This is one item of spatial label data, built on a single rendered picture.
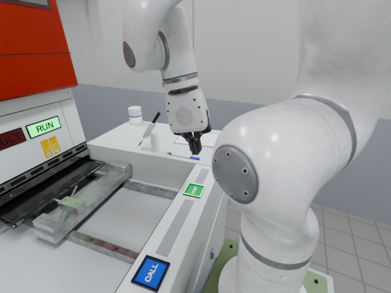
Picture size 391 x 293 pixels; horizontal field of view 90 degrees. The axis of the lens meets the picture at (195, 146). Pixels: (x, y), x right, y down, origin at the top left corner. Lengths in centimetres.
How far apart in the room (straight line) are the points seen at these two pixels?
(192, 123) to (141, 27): 22
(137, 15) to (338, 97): 31
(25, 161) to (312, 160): 84
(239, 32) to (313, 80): 163
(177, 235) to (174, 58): 40
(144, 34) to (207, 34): 164
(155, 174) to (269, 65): 135
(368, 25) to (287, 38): 161
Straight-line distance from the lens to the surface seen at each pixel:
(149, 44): 39
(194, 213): 55
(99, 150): 98
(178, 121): 49
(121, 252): 65
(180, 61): 45
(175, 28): 45
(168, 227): 52
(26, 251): 82
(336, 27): 23
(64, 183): 89
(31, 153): 89
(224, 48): 193
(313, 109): 25
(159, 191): 80
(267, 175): 19
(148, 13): 37
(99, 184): 86
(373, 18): 23
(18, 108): 85
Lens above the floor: 136
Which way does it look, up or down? 27 degrees down
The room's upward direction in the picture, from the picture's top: straight up
